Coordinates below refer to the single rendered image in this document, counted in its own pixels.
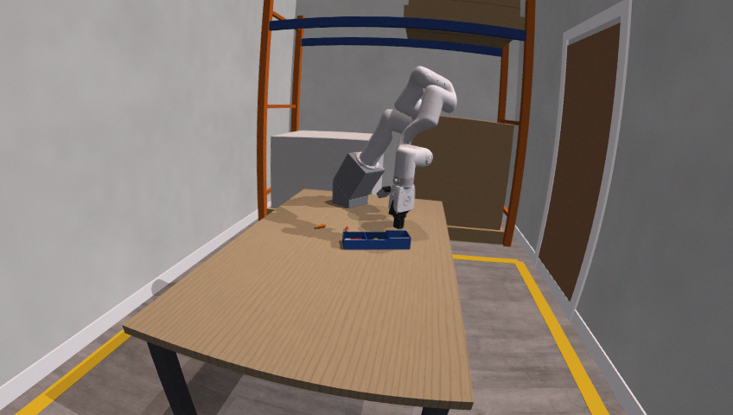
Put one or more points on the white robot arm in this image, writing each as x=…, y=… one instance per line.
x=422, y=117

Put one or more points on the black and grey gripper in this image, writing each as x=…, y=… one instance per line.
x=401, y=200

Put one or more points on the blue rack of bins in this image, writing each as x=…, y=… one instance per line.
x=388, y=240

